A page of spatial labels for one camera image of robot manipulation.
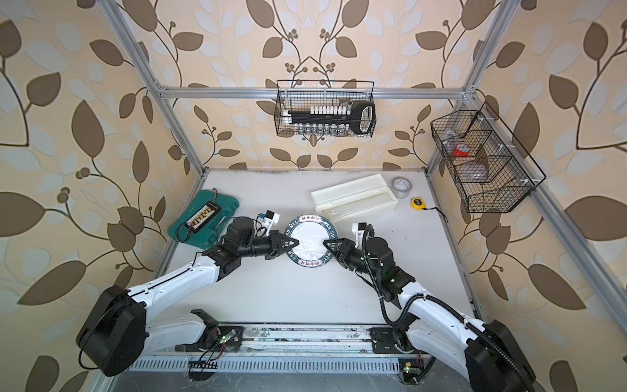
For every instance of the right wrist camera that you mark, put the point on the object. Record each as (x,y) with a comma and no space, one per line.
(359,230)

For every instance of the red capped item in basket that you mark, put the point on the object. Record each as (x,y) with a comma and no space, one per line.
(461,150)

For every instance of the black socket set holder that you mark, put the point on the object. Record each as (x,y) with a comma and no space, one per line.
(352,118)

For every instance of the black charger board with cables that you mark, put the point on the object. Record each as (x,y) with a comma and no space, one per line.
(203,209)

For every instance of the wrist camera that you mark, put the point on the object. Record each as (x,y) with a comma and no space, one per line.
(269,219)
(359,230)

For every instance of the black wire basket right wall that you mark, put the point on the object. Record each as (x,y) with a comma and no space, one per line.
(499,173)

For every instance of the yellow tape measure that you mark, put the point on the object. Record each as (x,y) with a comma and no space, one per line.
(418,204)

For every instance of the black wire basket wall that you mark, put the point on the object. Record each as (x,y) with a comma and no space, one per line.
(499,173)
(308,92)

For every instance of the green plastic tool case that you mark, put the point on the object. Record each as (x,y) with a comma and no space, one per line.
(208,236)

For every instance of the clear plastic wrap sheet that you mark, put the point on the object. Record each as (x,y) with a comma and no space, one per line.
(310,240)

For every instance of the clear tape roll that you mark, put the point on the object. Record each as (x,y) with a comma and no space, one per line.
(401,187)

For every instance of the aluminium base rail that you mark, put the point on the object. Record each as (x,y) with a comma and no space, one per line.
(303,340)

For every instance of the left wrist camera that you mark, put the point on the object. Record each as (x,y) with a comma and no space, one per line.
(269,219)

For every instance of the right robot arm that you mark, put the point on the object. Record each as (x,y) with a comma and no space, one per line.
(485,354)

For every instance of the black wire basket back wall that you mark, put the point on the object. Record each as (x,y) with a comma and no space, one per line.
(308,92)

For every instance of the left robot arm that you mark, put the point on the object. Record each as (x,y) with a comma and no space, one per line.
(120,327)

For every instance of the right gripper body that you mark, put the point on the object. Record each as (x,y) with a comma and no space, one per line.
(358,259)

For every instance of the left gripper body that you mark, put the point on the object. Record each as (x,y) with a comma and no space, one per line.
(258,246)

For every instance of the green rimmed white plate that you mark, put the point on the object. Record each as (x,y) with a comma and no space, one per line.
(310,241)

